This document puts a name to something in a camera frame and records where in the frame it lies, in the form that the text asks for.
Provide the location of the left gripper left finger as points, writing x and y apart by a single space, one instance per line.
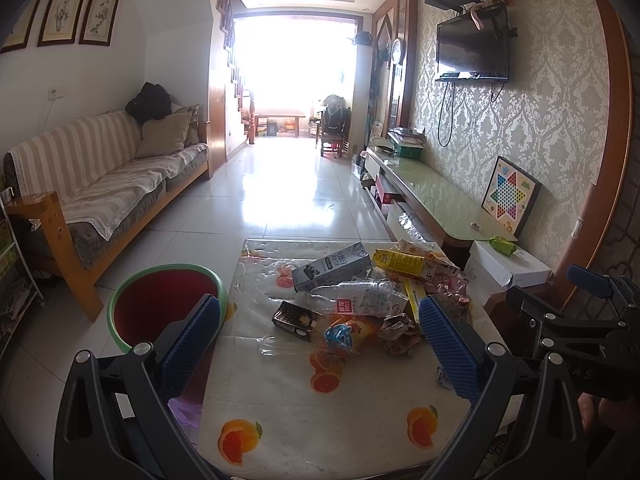
114 421

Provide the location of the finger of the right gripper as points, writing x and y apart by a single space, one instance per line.
597 285

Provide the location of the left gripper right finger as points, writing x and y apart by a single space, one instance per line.
547 442

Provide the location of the pink plastic bag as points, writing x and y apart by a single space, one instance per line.
449 289

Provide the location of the yellow white medicine box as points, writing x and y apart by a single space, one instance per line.
415 292

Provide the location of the person's right hand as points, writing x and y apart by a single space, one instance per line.
618 416

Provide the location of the green small package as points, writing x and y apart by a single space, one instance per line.
502 245

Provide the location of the white cardboard box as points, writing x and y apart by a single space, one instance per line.
491 273

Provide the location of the red bin with green rim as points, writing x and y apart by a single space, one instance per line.
149 300

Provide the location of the chinese checkers board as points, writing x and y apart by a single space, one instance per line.
510 195

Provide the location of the crumpled silver brown wrapper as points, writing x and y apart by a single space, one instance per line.
398 334

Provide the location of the orange-print plastic tablecloth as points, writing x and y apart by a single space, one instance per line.
280 407

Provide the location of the metal side rack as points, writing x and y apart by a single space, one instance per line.
19 289

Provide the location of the yellow carton box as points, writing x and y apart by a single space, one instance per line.
398 262

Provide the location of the clear plastic bottle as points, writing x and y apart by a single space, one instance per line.
380 299

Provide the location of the long TV cabinet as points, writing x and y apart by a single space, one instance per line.
450 216

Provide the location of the blue orange snack wrapper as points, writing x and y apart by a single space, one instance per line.
347 336

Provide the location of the small dark brown box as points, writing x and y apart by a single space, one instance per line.
297 321

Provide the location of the striped wooden sofa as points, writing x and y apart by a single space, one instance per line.
81 195

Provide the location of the grey black carton box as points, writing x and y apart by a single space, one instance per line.
332 269

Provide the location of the green tray on cabinet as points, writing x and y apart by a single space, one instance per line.
404 150

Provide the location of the beige cushion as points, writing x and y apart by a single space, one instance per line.
163 137

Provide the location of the patterned cushion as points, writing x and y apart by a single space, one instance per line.
192 137

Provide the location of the wooden chair far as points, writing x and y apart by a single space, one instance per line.
334 131

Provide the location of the black bag on sofa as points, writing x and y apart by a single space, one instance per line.
152 103

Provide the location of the low wooden table far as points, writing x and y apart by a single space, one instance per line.
279 125

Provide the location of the framed flower painting right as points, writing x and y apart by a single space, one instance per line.
98 23

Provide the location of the framed flower painting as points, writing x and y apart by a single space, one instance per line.
98 23
59 23

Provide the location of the framed flower painting left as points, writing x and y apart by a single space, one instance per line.
59 23

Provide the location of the wall-mounted black television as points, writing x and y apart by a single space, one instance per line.
474 46

